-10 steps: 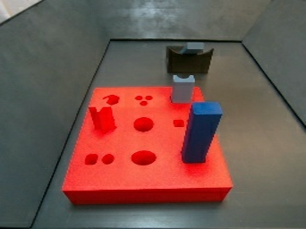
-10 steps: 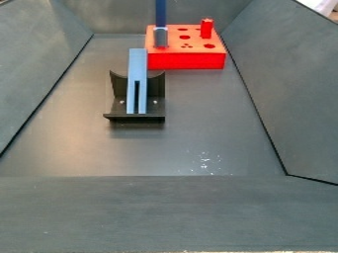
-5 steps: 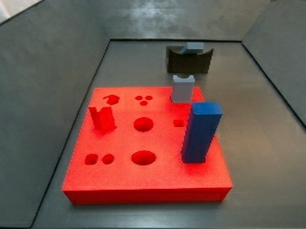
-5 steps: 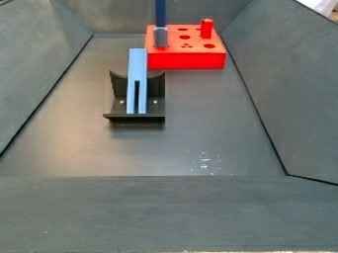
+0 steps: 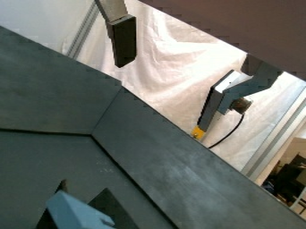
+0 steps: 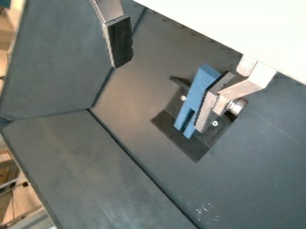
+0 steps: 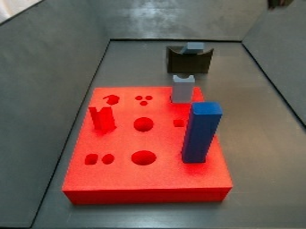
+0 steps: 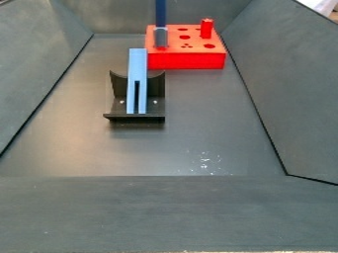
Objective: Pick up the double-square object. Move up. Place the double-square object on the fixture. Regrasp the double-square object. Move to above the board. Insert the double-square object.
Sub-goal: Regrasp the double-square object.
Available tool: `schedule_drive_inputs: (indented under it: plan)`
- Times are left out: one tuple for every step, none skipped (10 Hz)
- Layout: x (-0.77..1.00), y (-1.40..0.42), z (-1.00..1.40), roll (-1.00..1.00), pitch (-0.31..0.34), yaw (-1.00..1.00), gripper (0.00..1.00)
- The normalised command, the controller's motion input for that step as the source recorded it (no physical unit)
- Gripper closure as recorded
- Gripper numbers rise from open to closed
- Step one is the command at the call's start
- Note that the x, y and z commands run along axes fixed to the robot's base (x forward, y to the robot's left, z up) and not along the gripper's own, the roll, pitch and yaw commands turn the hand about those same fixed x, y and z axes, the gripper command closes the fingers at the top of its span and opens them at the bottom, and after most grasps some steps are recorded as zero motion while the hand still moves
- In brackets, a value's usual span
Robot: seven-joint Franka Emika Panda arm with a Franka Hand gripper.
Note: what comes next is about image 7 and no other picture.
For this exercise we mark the black curved holder bracket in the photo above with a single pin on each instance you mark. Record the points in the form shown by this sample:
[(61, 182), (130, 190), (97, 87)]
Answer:
[(187, 63)]

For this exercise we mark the red star-shaped peg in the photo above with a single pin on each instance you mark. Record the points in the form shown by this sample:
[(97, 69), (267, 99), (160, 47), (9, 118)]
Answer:
[(103, 118)]

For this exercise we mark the dark blue square bar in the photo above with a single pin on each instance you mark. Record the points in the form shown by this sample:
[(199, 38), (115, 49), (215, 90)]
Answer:
[(202, 124)]

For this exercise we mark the red peg board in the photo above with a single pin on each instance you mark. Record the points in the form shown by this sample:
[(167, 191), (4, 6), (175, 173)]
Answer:
[(131, 165)]

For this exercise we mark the grey notched peg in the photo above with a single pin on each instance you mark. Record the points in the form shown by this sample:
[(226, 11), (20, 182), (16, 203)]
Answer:
[(182, 89)]

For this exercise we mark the light blue slotted block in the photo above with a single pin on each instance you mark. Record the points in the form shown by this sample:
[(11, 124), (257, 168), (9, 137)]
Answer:
[(192, 48)]

